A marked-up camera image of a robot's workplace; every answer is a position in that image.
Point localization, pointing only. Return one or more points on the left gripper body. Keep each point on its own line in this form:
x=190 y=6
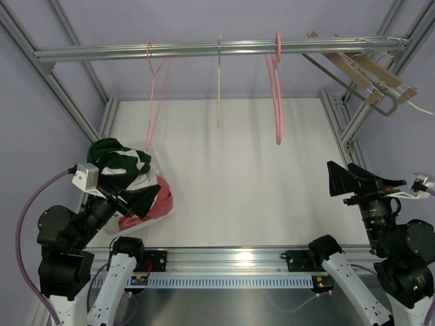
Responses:
x=116 y=203

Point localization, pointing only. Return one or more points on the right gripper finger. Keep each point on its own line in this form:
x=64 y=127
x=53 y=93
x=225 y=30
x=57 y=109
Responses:
x=365 y=181
x=341 y=181

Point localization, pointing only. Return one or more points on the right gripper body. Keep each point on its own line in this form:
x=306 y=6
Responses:
x=363 y=198

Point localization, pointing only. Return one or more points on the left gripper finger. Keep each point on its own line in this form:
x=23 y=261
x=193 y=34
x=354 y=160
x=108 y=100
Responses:
x=140 y=201
x=115 y=186

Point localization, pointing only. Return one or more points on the green and white t shirt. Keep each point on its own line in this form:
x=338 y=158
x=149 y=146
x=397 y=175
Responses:
x=132 y=165

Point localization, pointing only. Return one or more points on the pink t shirt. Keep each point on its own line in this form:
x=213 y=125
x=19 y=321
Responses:
x=162 y=207

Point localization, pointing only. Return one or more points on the thick pink plastic hanger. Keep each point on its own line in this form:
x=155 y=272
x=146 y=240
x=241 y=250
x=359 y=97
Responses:
x=272 y=63

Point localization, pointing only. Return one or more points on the cream plastic hanger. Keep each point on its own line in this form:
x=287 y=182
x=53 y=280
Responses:
x=219 y=82

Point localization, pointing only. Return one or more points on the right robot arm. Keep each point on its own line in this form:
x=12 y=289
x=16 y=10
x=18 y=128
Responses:
x=406 y=251

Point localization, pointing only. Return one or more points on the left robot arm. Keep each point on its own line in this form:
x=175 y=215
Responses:
x=65 y=268

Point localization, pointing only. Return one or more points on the white plastic basket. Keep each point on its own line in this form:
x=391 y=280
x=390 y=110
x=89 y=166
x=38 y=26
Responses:
x=112 y=226

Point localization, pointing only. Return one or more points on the wooden hangers bundle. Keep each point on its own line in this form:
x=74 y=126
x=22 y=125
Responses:
x=385 y=94

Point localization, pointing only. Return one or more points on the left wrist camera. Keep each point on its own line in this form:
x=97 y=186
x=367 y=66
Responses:
x=85 y=178

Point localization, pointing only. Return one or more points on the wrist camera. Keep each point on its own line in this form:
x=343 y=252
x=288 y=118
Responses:
x=422 y=188
x=85 y=178

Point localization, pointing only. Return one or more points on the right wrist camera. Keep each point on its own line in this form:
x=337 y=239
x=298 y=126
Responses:
x=422 y=188

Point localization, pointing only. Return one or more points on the white slotted cable duct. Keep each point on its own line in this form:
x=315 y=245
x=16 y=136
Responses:
x=163 y=281

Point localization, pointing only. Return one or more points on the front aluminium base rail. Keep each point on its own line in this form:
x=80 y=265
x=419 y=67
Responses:
x=234 y=260

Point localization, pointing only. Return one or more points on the aluminium clothes rail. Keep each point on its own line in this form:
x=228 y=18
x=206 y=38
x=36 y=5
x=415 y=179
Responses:
x=310 y=45

